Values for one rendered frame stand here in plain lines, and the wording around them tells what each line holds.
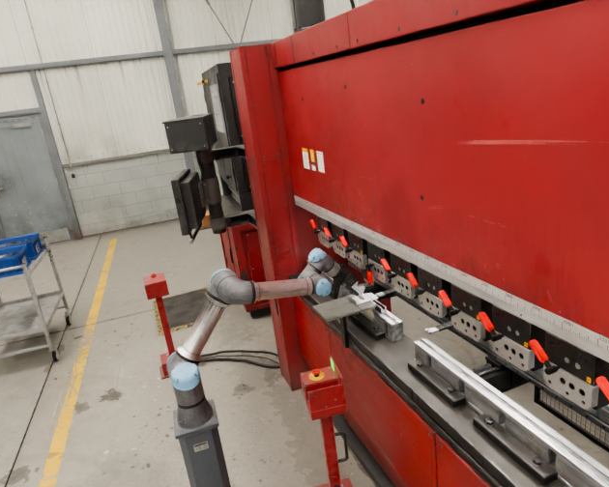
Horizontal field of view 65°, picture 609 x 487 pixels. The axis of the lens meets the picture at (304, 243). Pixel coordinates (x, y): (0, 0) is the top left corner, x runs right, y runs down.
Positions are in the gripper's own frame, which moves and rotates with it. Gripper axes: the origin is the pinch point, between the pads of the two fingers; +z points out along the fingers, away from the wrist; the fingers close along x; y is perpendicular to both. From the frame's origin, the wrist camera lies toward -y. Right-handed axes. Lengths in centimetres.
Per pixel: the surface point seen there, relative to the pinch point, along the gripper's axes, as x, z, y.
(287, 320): 84, 26, -41
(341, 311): -6.0, -6.6, -11.0
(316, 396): -31, -7, -46
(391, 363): -39.9, 7.0, -14.4
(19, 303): 323, -90, -214
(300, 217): 84, -15, 18
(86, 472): 76, -22, -185
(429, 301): -58, -14, 14
